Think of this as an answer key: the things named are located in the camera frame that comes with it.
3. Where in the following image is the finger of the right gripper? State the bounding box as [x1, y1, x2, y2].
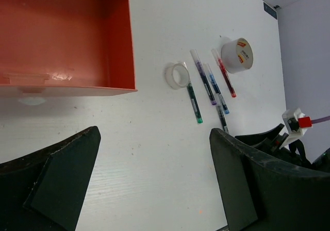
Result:
[235, 124, 286, 149]

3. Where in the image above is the red pen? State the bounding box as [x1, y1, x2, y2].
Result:
[211, 48, 237, 98]

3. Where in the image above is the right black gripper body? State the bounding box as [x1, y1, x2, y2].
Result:
[273, 140, 329, 173]

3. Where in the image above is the large white tape roll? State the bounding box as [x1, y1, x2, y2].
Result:
[221, 38, 254, 74]

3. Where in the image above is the small clear tape roll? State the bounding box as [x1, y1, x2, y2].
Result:
[164, 61, 190, 90]

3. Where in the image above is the orange cardboard box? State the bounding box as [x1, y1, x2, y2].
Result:
[1, 0, 136, 97]

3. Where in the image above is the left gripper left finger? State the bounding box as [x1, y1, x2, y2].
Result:
[1, 126, 101, 230]

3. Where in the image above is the blue corner label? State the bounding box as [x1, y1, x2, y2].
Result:
[263, 2, 277, 20]

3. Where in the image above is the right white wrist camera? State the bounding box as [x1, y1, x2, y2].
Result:
[282, 108, 312, 146]

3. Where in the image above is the purple pen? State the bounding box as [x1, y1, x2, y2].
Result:
[190, 49, 217, 106]

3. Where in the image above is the blue pen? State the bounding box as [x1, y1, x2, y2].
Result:
[203, 63, 229, 114]

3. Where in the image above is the black pen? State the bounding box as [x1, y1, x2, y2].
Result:
[216, 105, 229, 133]

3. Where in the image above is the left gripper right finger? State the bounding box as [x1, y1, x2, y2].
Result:
[209, 128, 329, 230]

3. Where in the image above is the green pen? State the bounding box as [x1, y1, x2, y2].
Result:
[187, 82, 203, 124]

